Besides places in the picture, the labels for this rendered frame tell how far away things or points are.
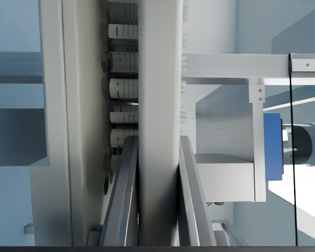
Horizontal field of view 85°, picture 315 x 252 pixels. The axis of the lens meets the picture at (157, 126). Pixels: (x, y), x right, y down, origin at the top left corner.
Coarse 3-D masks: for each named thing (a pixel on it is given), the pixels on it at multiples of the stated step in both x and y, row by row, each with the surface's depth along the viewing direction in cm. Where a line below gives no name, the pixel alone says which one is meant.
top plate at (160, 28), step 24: (144, 0) 7; (168, 0) 7; (144, 24) 7; (168, 24) 7; (144, 48) 7; (168, 48) 8; (144, 72) 8; (168, 72) 8; (144, 96) 8; (168, 96) 8; (144, 120) 8; (168, 120) 8; (144, 144) 8; (168, 144) 8; (144, 168) 8; (168, 168) 8; (144, 192) 8; (168, 192) 8; (144, 216) 8; (168, 216) 8; (144, 240) 8; (168, 240) 8
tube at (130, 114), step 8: (104, 104) 12; (112, 104) 12; (120, 104) 12; (104, 112) 11; (112, 112) 11; (120, 112) 11; (128, 112) 11; (136, 112) 11; (184, 112) 12; (104, 120) 12; (112, 120) 12; (120, 120) 12; (128, 120) 12; (136, 120) 12; (184, 120) 12
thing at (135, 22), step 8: (136, 24) 13; (112, 48) 13; (120, 48) 13; (128, 48) 13; (136, 48) 13; (112, 72) 13; (120, 72) 13; (128, 72) 13; (128, 104) 14; (136, 104) 14; (112, 128) 13; (120, 128) 14; (128, 128) 14; (136, 128) 14; (112, 152) 14; (120, 152) 14
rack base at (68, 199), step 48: (48, 0) 7; (96, 0) 10; (48, 48) 7; (96, 48) 10; (48, 96) 8; (96, 96) 10; (48, 144) 8; (96, 144) 10; (48, 192) 8; (96, 192) 10; (48, 240) 8
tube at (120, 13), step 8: (104, 0) 11; (112, 0) 11; (120, 0) 11; (128, 0) 11; (136, 0) 11; (184, 0) 11; (104, 8) 11; (112, 8) 11; (120, 8) 11; (128, 8) 11; (136, 8) 11; (184, 8) 11; (104, 16) 11; (112, 16) 11; (120, 16) 11; (128, 16) 11; (136, 16) 11; (184, 16) 11
